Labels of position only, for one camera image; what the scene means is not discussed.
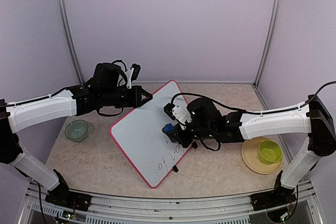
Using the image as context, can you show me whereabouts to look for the lime green bowl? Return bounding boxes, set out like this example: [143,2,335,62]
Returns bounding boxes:
[258,141,282,165]

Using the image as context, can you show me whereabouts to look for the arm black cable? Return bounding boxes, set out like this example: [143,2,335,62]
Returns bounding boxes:
[5,59,132,116]
[169,81,336,152]

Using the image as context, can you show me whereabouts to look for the aluminium frame post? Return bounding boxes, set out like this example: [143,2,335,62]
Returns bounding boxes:
[254,0,281,90]
[57,0,85,84]

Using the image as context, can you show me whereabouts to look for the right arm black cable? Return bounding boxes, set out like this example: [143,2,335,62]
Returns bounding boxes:
[169,81,336,152]

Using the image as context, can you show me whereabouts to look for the right black board stand foot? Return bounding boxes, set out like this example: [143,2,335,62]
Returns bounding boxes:
[192,142,198,149]

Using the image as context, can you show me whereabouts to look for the beige round plate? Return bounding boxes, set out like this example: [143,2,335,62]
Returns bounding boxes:
[241,137,282,175]

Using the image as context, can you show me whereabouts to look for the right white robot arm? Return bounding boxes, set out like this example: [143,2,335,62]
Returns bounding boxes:
[162,95,335,205]

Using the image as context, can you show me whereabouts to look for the pink framed whiteboard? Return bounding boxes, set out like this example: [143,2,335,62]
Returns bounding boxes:
[110,80,189,188]

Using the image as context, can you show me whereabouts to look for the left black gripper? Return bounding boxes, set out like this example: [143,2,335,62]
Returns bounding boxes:
[101,85,152,108]

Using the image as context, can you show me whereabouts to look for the blue whiteboard eraser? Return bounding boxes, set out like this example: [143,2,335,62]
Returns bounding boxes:
[162,123,174,134]

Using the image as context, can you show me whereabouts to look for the left black board stand foot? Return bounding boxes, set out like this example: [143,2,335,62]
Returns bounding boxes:
[172,166,179,173]

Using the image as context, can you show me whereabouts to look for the left aluminium frame post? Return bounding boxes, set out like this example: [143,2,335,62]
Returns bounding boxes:
[57,0,85,84]

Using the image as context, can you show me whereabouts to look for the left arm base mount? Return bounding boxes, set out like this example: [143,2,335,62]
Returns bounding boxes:
[45,169,91,212]

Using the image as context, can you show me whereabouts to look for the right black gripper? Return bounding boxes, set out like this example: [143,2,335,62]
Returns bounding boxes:
[167,121,215,149]

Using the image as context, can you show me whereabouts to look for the right aluminium frame post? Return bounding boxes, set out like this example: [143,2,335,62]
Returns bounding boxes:
[254,0,281,90]

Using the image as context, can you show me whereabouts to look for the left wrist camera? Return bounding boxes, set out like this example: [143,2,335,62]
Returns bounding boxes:
[125,63,141,89]

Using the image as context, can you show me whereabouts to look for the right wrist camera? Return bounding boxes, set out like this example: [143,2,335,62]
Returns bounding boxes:
[163,103,192,126]

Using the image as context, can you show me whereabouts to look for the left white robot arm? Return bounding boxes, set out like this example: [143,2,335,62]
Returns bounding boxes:
[1,60,152,206]

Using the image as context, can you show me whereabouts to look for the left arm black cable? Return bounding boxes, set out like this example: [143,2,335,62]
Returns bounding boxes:
[5,59,132,116]

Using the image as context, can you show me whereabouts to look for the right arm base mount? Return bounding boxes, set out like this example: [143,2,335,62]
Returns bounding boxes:
[250,171,297,211]

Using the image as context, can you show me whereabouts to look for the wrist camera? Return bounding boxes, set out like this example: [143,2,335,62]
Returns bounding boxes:
[163,103,192,126]
[125,63,141,89]

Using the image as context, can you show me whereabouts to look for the black board stand foot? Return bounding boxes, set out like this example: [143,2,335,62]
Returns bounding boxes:
[172,166,179,173]
[192,142,198,149]

